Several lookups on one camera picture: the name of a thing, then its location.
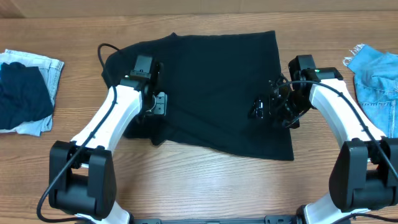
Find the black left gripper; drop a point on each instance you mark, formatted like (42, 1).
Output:
(160, 104)

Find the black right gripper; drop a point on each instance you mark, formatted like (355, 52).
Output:
(263, 107)

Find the black t-shirt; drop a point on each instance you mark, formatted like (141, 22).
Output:
(212, 82)

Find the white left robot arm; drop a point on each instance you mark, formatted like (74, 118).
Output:
(82, 181)

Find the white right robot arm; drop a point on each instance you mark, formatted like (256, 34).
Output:
(364, 177)

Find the blue denim jeans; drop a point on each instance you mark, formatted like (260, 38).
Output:
(375, 82)

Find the folded light denim garment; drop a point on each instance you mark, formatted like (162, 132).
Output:
(50, 69)

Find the folded navy garment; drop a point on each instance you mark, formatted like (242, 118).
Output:
(24, 95)

